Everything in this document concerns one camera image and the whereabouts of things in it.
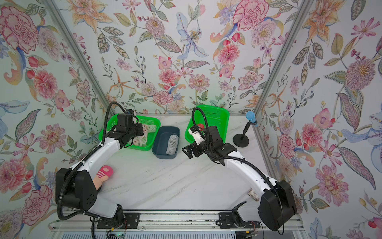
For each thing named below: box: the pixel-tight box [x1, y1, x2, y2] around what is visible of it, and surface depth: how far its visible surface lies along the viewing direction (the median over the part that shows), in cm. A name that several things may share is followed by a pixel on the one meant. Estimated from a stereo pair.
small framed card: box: [248, 187, 260, 202], surface depth 83 cm
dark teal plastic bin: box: [152, 125, 181, 159], surface depth 103 cm
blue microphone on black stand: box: [232, 111, 259, 148], surface depth 104 cm
